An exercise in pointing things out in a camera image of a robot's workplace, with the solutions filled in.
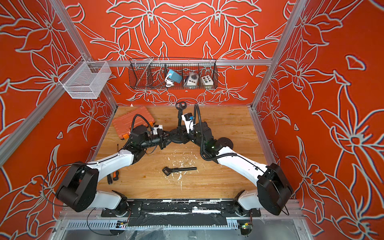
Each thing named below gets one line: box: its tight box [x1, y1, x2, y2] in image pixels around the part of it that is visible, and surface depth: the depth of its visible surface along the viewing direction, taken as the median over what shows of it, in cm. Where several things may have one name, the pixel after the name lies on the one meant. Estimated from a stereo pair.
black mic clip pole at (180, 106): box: [175, 101, 187, 127], surface depth 70 cm
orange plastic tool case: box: [112, 106, 156, 140], surface depth 103 cm
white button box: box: [201, 75, 214, 89], surface depth 97 cm
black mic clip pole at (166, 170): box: [162, 166, 197, 176], surface depth 87 cm
